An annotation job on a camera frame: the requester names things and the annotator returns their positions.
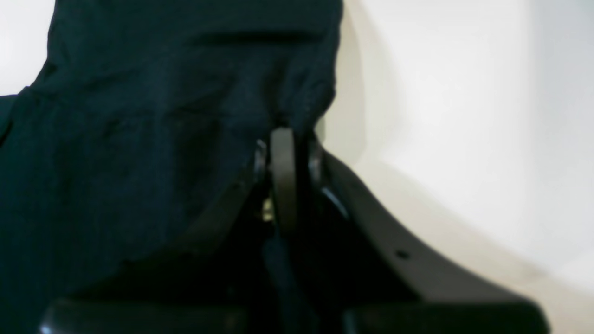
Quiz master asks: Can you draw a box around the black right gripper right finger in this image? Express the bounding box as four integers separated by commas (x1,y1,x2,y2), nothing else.
271,128,550,334

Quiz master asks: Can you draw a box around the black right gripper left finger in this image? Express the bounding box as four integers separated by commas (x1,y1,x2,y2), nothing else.
39,140,268,334

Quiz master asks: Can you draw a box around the black T-shirt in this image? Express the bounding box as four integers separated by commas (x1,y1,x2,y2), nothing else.
0,0,343,334

